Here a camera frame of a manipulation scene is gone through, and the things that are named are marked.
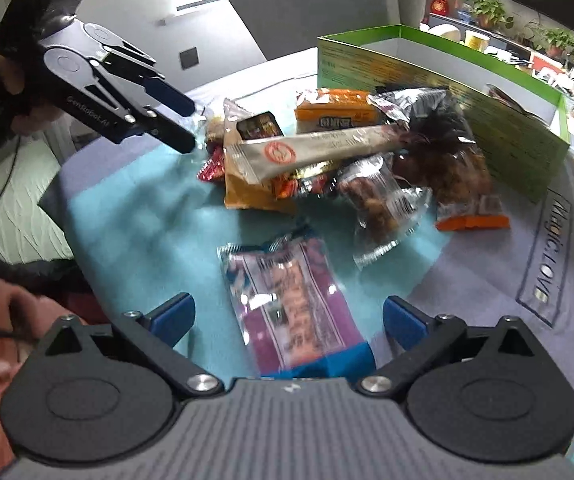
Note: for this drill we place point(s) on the purple snack packet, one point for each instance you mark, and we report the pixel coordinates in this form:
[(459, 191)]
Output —
[(292, 310)]

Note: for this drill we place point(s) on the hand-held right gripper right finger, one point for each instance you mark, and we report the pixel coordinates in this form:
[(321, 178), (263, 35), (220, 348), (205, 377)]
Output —
[(404, 322)]

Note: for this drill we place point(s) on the small dark snack packet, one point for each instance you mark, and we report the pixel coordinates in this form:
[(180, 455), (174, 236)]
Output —
[(262, 127)]

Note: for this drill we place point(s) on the white bowl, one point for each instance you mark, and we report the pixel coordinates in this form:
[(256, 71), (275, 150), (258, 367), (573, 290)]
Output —
[(447, 31)]

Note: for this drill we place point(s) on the dark wall switch plate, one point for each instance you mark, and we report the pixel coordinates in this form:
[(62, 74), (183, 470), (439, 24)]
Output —
[(189, 57)]

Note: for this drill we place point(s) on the tan snack packet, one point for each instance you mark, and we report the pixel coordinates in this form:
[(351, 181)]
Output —
[(247, 190)]

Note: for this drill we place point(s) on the person's black jacket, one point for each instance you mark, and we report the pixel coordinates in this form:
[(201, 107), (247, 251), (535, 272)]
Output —
[(17, 270)]

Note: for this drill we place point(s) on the clear packet of brown nuts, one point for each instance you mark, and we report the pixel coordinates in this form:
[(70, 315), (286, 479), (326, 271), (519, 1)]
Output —
[(374, 200)]

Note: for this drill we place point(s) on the green potted plant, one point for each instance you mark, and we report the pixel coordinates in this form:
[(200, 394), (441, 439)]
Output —
[(489, 7), (559, 42)]

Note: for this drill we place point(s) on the orange foil candy packet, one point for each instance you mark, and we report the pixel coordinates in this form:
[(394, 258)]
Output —
[(307, 182)]

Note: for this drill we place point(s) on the white textured cushion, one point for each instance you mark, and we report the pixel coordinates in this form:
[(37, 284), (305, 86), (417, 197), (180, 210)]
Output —
[(22, 205)]

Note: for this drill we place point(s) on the green cardboard box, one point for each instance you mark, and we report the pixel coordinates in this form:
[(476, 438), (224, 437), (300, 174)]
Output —
[(507, 145)]

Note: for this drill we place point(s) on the small clear pastry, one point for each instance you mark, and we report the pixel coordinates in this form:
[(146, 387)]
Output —
[(212, 127)]

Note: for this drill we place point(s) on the long beige stick packet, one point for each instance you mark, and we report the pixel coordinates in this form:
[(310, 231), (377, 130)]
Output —
[(317, 152)]

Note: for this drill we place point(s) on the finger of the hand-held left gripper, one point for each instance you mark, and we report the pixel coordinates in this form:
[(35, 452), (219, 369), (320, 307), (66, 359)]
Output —
[(172, 135), (172, 95)]

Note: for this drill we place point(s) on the yellow cylindrical can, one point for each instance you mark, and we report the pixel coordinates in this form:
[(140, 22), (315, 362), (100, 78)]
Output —
[(477, 39)]

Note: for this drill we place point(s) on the red candy wrapper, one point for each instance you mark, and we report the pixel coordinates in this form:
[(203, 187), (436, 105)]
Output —
[(212, 167)]

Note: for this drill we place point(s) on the dark dried fruit bag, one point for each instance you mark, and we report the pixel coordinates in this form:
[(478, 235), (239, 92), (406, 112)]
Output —
[(447, 160)]

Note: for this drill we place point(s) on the orange cracker packet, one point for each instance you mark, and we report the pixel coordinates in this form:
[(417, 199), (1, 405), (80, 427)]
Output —
[(337, 105)]

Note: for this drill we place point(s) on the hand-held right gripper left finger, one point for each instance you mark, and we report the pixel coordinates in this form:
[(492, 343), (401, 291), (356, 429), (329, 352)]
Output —
[(172, 317)]

